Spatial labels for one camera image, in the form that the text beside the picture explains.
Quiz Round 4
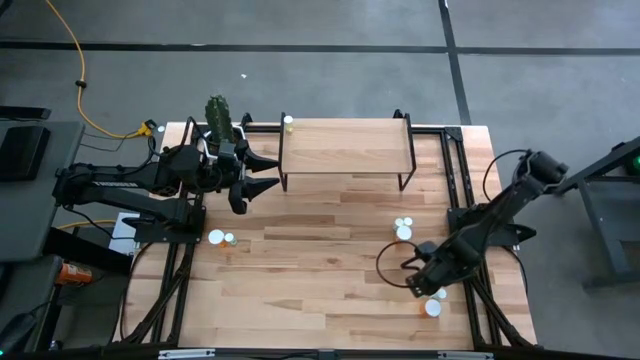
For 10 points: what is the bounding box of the black flat device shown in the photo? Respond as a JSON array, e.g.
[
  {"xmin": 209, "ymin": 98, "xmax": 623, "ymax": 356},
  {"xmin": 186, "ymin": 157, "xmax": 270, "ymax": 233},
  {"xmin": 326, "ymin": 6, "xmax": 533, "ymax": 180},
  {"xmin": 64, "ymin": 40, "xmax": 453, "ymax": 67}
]
[{"xmin": 0, "ymin": 124, "xmax": 51, "ymax": 183}]

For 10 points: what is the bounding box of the yellow extension cable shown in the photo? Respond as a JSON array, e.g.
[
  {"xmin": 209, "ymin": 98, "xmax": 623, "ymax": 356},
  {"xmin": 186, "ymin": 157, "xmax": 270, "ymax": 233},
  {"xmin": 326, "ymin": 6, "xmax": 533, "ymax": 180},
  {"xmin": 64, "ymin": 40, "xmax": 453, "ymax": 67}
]
[{"xmin": 45, "ymin": 0, "xmax": 154, "ymax": 140}]

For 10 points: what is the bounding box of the silver table bracket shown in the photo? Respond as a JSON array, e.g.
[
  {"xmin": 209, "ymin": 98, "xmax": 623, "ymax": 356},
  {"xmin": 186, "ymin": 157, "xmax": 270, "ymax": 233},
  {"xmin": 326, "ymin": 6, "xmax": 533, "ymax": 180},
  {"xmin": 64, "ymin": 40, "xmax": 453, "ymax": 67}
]
[
  {"xmin": 157, "ymin": 348, "xmax": 217, "ymax": 360},
  {"xmin": 437, "ymin": 350, "xmax": 495, "ymax": 360}
]

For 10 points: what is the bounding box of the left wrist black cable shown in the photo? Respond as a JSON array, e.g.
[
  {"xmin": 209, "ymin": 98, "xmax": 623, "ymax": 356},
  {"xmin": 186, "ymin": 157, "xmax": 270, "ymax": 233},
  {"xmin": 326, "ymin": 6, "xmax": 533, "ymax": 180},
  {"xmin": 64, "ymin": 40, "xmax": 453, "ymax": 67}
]
[{"xmin": 185, "ymin": 116, "xmax": 212, "ymax": 147}]

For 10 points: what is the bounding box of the white paper sheet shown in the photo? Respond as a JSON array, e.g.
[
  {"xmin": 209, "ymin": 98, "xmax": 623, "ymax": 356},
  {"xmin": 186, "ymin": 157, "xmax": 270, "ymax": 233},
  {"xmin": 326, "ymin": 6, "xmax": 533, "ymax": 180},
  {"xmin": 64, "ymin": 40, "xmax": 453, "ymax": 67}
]
[{"xmin": 108, "ymin": 212, "xmax": 139, "ymax": 256}]

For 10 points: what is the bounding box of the grey side desk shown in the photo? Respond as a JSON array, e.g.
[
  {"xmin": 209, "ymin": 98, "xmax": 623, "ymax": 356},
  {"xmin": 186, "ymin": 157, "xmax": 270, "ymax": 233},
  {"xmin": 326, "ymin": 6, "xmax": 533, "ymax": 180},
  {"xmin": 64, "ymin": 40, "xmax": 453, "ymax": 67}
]
[{"xmin": 0, "ymin": 119, "xmax": 85, "ymax": 265}]

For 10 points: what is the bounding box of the black metal beam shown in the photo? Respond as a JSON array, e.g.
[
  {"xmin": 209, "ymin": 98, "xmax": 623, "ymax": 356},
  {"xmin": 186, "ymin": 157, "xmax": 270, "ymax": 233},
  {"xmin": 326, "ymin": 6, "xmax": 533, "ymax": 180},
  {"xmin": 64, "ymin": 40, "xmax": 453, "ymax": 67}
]
[{"xmin": 42, "ymin": 227, "xmax": 134, "ymax": 275}]

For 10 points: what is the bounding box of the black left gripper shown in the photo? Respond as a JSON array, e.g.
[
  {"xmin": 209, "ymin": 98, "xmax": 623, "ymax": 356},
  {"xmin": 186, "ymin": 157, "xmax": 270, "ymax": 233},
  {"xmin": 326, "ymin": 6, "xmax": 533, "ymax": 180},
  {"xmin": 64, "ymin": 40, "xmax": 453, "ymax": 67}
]
[{"xmin": 214, "ymin": 138, "xmax": 281, "ymax": 216}]

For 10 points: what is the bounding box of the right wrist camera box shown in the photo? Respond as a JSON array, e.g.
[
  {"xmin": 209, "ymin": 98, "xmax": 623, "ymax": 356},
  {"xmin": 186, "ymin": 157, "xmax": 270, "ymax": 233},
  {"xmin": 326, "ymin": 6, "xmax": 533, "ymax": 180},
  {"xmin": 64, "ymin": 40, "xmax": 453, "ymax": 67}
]
[{"xmin": 415, "ymin": 240, "xmax": 440, "ymax": 259}]

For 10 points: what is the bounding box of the dark grey metal stand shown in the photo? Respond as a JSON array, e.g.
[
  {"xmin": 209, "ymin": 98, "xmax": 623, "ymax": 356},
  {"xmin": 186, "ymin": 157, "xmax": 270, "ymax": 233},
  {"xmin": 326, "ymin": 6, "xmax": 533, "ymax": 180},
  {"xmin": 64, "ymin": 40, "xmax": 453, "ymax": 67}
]
[{"xmin": 549, "ymin": 135, "xmax": 640, "ymax": 290}]

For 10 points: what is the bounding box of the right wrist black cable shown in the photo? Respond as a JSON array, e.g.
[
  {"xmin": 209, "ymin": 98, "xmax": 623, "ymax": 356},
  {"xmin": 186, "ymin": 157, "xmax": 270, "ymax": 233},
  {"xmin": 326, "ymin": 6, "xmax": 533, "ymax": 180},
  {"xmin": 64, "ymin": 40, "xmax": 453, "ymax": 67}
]
[{"xmin": 375, "ymin": 239, "xmax": 424, "ymax": 290}]

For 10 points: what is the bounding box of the black flat bar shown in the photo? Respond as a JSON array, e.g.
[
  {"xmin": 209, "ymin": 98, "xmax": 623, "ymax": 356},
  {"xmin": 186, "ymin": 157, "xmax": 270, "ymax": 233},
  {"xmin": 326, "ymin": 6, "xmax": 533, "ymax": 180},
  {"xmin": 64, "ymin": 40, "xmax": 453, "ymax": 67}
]
[{"xmin": 0, "ymin": 105, "xmax": 53, "ymax": 121}]

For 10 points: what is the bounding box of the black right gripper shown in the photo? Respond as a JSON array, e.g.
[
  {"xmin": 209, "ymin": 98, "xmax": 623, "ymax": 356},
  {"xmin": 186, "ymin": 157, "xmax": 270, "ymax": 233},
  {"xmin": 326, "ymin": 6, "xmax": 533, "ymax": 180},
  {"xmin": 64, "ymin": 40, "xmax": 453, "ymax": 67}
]
[{"xmin": 405, "ymin": 246, "xmax": 464, "ymax": 300}]

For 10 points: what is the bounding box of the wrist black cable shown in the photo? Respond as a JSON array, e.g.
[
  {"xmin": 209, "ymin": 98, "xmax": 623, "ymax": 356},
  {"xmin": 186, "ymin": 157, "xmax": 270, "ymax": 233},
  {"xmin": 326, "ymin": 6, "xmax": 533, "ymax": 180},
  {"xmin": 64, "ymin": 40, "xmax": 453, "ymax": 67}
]
[
  {"xmin": 185, "ymin": 116, "xmax": 212, "ymax": 147},
  {"xmin": 375, "ymin": 239, "xmax": 424, "ymax": 290}
]

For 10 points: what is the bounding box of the green cactus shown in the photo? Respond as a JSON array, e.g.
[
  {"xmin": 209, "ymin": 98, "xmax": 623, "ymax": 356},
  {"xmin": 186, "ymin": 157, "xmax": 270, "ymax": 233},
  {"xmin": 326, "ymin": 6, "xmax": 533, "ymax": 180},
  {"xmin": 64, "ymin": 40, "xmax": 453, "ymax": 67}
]
[{"xmin": 203, "ymin": 93, "xmax": 236, "ymax": 146}]

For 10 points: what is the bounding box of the black aluminium rig frame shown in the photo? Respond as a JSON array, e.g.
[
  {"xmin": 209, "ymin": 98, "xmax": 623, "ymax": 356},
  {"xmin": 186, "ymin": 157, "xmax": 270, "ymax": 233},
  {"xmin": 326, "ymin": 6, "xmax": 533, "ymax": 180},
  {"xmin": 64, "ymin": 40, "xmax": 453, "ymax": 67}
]
[{"xmin": 113, "ymin": 110, "xmax": 539, "ymax": 351}]

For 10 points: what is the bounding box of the white faceted plant pot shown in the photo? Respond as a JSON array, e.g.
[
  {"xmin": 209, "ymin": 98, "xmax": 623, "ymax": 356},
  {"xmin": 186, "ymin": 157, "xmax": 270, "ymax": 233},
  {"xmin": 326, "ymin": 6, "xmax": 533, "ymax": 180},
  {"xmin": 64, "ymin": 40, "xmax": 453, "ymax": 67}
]
[{"xmin": 197, "ymin": 123, "xmax": 250, "ymax": 164}]

